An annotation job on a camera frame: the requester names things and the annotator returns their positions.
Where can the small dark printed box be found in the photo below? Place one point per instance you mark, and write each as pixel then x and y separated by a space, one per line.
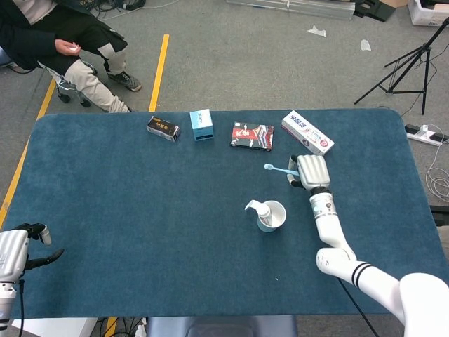
pixel 163 128

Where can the black metal bar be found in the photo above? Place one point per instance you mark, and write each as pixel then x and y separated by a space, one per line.
pixel 440 216

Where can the stack of aluminium profiles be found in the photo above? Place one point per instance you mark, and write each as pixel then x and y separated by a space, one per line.
pixel 291 7

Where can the light blue toothbrush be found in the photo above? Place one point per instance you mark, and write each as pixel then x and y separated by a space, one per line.
pixel 277 169

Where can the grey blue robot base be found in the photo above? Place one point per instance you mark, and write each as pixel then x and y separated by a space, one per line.
pixel 221 328

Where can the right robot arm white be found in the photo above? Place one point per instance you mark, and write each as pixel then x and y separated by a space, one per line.
pixel 329 224

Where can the chrome rolling stool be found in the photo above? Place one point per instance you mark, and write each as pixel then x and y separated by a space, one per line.
pixel 65 86

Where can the toothpaste tube with white cap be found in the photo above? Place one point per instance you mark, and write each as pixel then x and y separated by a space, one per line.
pixel 264 212

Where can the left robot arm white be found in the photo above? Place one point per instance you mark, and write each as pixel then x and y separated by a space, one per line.
pixel 5 302

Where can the white power strip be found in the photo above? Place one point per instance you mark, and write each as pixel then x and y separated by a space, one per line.
pixel 426 135

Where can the white storage bin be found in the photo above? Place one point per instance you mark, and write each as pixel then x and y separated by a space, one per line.
pixel 426 14

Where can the blue table cloth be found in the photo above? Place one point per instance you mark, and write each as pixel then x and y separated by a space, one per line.
pixel 140 210

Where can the seated person in black coat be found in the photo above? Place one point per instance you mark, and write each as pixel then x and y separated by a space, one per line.
pixel 42 35

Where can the white paper scrap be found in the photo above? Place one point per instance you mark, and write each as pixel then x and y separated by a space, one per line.
pixel 365 45
pixel 317 31

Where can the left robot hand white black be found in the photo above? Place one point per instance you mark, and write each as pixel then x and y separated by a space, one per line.
pixel 10 252

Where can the red black flat box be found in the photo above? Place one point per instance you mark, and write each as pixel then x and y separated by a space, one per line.
pixel 252 137

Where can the black flat stand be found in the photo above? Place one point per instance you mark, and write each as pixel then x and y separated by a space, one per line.
pixel 375 8

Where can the black camera tripod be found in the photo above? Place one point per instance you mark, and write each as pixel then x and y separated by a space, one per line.
pixel 426 49

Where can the white pink toothpaste carton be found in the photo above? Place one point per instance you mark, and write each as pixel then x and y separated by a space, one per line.
pixel 308 135

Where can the white box under table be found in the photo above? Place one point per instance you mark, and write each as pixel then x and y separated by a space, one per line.
pixel 52 328

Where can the flat cardboard piece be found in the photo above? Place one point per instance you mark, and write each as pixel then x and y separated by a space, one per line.
pixel 394 3

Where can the light blue upright box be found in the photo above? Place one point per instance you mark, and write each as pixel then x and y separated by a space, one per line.
pixel 201 123

